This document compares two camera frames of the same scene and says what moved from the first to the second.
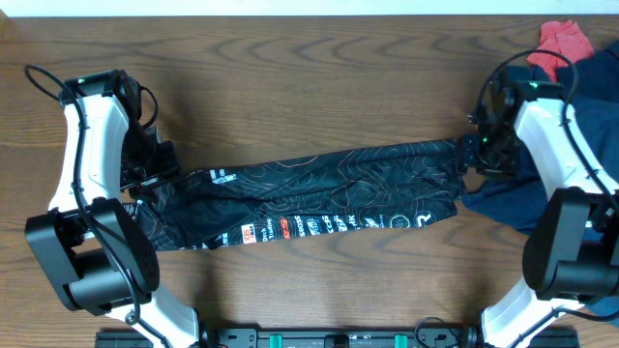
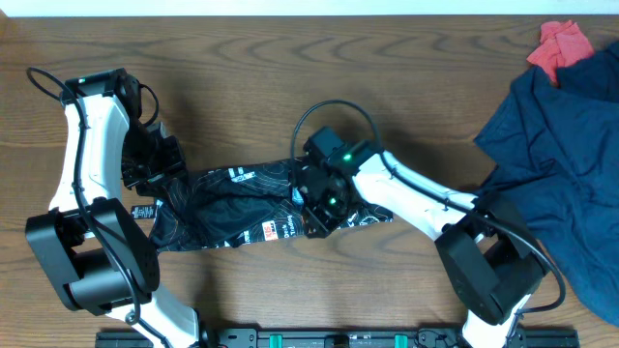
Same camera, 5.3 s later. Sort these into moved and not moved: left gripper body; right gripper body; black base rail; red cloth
Moved: right gripper body
Not moved: left gripper body; black base rail; red cloth
